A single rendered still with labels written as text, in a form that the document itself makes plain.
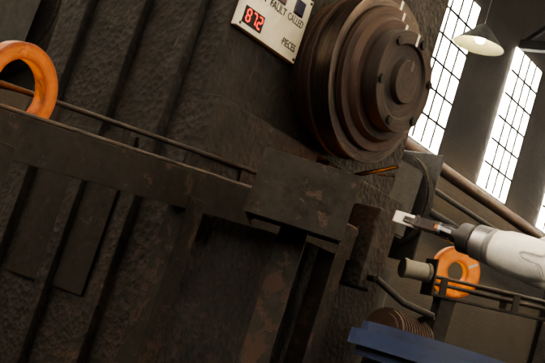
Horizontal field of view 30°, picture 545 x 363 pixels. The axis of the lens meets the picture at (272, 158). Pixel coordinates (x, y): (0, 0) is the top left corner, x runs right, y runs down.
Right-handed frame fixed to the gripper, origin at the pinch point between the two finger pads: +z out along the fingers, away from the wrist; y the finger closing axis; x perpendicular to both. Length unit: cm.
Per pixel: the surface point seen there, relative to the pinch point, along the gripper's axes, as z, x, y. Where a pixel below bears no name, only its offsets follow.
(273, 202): -10, -12, -66
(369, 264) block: 19.3, -13.1, 21.6
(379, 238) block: 20.0, -5.1, 22.5
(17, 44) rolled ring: 22, -4, -113
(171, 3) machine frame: 61, 30, -48
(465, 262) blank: 6, -1, 50
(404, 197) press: 444, 102, 704
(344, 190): -20, -5, -58
